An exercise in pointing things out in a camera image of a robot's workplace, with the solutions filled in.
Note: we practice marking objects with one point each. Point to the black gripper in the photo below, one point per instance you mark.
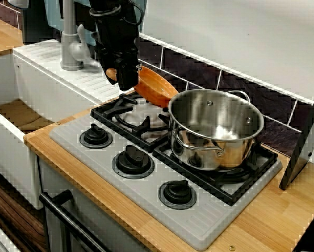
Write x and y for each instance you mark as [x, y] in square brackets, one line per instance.
[114, 53]

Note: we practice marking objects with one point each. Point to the orange toy frying pan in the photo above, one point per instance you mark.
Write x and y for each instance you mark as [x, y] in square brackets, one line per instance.
[156, 89]

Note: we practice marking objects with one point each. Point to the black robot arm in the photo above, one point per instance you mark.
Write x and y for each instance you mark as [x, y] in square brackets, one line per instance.
[114, 26]

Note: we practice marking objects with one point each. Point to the black burner grate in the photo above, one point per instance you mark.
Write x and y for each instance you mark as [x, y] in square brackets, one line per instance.
[225, 189]
[114, 115]

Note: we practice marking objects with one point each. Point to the grey toy faucet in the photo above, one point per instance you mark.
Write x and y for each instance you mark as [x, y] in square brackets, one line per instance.
[70, 52]

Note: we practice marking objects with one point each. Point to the black stove knob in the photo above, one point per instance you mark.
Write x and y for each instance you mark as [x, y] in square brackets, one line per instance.
[177, 194]
[96, 136]
[133, 161]

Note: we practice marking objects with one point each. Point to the white sink basin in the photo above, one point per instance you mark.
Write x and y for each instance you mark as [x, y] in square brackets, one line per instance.
[41, 78]

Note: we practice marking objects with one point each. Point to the dark tile backsplash panel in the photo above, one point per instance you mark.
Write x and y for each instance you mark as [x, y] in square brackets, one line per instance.
[198, 71]

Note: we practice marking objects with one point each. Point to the teal blue cabinet box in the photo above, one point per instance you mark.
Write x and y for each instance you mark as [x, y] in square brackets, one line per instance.
[53, 15]

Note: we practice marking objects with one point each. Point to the wooden side table top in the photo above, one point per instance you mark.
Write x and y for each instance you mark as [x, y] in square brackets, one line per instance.
[2, 36]

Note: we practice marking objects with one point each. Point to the grey stovetop panel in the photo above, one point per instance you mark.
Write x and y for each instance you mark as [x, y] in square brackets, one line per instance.
[146, 194]

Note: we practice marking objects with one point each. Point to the grey oven door front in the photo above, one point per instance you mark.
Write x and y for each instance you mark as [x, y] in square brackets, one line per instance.
[93, 210]

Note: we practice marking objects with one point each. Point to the stainless steel pot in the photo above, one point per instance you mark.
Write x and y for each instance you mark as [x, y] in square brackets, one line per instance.
[232, 157]

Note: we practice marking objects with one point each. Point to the black angled panel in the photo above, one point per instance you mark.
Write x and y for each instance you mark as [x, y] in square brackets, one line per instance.
[303, 144]

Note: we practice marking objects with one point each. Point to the wooden stove countertop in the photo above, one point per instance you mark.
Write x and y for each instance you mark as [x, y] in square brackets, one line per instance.
[264, 223]

